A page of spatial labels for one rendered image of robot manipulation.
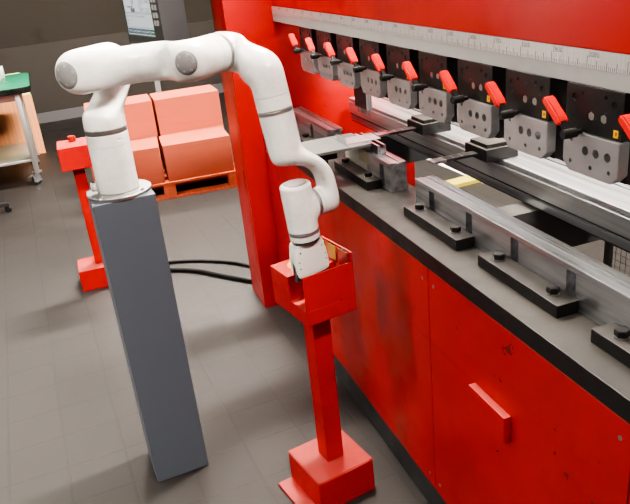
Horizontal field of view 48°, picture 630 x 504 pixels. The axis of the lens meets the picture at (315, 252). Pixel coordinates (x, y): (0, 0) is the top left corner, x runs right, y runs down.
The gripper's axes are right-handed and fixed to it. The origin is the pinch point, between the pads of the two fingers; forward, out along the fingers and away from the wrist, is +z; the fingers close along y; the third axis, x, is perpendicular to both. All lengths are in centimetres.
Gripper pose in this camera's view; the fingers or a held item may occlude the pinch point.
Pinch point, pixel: (315, 288)
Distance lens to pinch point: 196.5
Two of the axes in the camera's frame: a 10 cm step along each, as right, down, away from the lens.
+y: -8.4, 3.6, -4.0
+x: 5.1, 3.0, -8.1
